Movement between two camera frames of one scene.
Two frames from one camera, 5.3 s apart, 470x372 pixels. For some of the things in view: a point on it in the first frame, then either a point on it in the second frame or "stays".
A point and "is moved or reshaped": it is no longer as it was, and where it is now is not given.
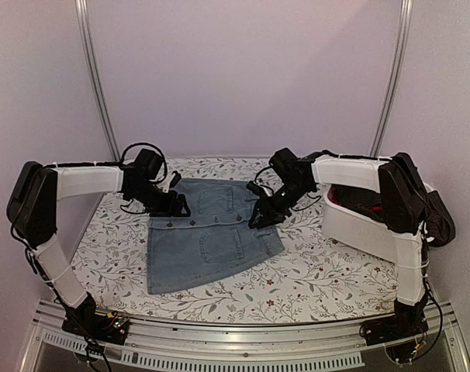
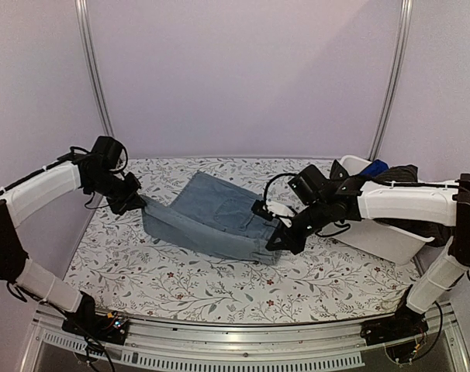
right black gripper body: (288, 198) to (317, 218)
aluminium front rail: (334, 342) stays
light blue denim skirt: (215, 239) is moved or reshaped
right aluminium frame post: (400, 61) stays
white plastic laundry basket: (361, 232) stays
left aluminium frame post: (94, 77) stays
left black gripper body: (152, 200) to (122, 194)
